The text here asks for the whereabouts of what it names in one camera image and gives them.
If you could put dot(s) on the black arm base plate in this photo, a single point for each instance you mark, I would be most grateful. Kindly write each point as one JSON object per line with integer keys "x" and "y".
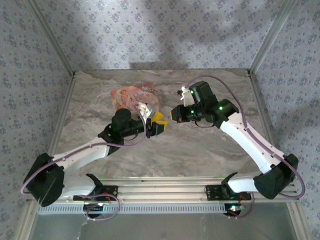
{"x": 212, "y": 192}
{"x": 110, "y": 191}

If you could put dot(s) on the aluminium frame post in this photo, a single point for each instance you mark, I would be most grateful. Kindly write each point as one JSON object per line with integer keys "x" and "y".
{"x": 52, "y": 37}
{"x": 272, "y": 35}

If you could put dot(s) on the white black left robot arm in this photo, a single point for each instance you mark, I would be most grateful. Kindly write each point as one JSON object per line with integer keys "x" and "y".
{"x": 82, "y": 155}

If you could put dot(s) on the black controller board with light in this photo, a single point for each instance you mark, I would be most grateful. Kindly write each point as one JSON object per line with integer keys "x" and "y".
{"x": 93, "y": 208}
{"x": 233, "y": 208}

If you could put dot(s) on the aluminium table edge rail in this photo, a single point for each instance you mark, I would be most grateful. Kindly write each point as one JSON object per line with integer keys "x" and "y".
{"x": 262, "y": 112}
{"x": 63, "y": 112}

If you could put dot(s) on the pink illustrated card box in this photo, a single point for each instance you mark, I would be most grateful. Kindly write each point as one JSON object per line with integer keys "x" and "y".
{"x": 125, "y": 96}

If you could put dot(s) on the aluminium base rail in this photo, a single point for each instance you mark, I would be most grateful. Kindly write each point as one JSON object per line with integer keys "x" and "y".
{"x": 162, "y": 187}

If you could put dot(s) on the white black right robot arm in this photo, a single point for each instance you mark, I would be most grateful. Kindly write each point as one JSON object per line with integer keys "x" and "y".
{"x": 240, "y": 137}

